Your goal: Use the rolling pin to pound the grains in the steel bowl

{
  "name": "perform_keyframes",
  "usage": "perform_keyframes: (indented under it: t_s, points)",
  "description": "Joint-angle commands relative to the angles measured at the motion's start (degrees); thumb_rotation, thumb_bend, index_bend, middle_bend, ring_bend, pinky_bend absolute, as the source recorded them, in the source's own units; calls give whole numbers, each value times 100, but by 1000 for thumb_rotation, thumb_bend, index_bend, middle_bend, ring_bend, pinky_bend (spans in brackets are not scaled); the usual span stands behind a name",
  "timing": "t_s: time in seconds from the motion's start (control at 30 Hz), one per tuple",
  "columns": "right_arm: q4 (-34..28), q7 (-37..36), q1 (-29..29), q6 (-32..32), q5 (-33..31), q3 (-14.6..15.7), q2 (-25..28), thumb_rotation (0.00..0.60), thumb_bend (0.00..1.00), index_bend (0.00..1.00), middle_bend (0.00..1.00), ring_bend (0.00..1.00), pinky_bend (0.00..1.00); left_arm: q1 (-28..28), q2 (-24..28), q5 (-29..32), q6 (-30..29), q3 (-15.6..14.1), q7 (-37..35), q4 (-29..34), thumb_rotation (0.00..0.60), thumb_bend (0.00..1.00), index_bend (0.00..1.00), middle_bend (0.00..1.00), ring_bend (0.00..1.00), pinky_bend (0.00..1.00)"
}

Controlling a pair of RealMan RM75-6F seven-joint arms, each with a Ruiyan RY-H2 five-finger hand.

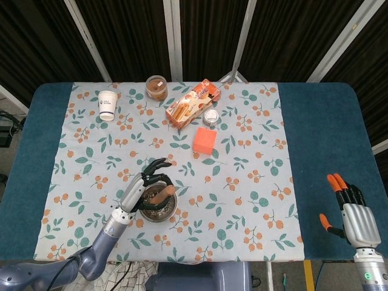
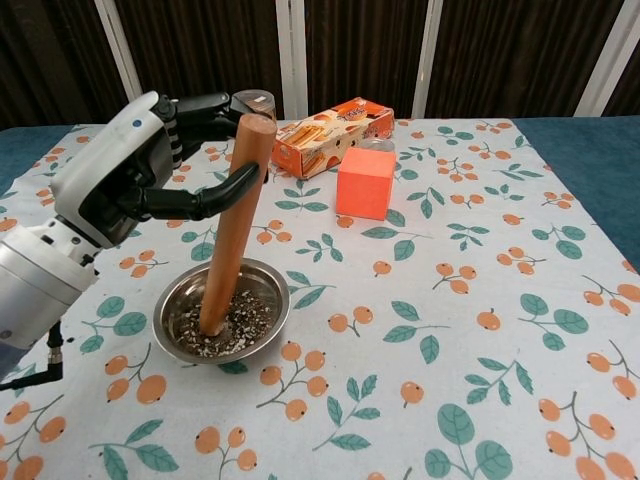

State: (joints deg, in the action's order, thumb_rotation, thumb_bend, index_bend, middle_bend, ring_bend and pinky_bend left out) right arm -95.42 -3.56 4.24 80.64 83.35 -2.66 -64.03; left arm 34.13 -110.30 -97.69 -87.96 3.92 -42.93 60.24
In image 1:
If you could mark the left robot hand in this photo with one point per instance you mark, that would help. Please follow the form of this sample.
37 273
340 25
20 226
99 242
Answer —
133 192

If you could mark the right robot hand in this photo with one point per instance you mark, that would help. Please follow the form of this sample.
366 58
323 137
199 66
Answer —
360 225

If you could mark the wooden stick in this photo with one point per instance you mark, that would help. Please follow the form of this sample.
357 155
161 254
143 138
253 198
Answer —
163 194

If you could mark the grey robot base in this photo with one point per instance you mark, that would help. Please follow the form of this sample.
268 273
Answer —
197 277

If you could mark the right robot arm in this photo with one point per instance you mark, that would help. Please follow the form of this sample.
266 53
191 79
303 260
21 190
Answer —
371 269

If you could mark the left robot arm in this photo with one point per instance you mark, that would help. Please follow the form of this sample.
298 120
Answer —
103 245

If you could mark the steel bowl with granules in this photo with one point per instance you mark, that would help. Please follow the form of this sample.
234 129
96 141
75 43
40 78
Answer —
157 216

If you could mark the white checkered cloth bag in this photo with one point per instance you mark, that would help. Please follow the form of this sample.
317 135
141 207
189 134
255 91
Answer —
130 277

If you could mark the orange cube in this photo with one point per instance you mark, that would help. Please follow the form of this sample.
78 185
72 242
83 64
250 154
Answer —
204 141

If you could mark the white paper cup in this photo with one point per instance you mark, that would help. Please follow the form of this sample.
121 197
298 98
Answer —
107 104

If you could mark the white table leg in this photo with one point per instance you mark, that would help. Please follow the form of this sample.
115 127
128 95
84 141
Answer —
269 277

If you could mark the orange biscuit box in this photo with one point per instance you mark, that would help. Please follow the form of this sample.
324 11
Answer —
191 104

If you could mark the blue table cover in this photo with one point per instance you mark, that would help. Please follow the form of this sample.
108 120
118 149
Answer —
321 127

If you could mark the clear plastic snack jar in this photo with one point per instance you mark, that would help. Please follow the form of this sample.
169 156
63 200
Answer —
156 88

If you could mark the small round clear tin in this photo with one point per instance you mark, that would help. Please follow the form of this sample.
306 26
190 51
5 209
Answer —
210 117

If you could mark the floral fruit print tablecloth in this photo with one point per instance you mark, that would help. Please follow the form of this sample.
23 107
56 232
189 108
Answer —
242 182

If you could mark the black power box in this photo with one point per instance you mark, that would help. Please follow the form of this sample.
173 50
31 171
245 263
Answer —
5 135

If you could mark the white partition post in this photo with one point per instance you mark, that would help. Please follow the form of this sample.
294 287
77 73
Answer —
88 39
13 97
173 39
242 39
339 42
380 148

